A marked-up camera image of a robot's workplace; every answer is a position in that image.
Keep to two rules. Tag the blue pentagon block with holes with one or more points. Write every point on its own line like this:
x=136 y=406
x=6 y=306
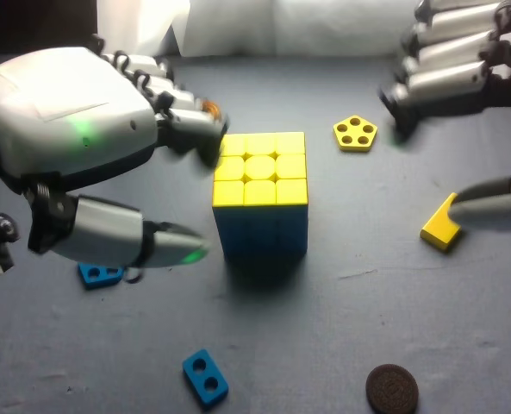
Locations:
x=102 y=278

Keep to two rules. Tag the orange ridged shell toy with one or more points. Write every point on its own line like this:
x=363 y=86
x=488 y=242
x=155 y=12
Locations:
x=210 y=108

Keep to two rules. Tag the yellow pentagon block with holes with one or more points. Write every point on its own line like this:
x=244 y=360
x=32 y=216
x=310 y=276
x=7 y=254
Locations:
x=355 y=144

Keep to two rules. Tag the dark chocolate sandwich cookie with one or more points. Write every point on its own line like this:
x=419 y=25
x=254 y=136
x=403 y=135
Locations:
x=392 y=390

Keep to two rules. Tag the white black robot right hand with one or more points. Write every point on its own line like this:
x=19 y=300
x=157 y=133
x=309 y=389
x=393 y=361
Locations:
x=449 y=82

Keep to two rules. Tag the yellow rectangular block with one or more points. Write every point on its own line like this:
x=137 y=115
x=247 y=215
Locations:
x=440 y=228

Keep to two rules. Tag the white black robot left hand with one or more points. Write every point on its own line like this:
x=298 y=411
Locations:
x=65 y=112

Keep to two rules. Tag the blue rectangular two-hole block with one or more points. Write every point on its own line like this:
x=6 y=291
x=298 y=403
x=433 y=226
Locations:
x=195 y=381

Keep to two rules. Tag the Rubik's cube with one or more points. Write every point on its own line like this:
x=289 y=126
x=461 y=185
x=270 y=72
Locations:
x=259 y=194

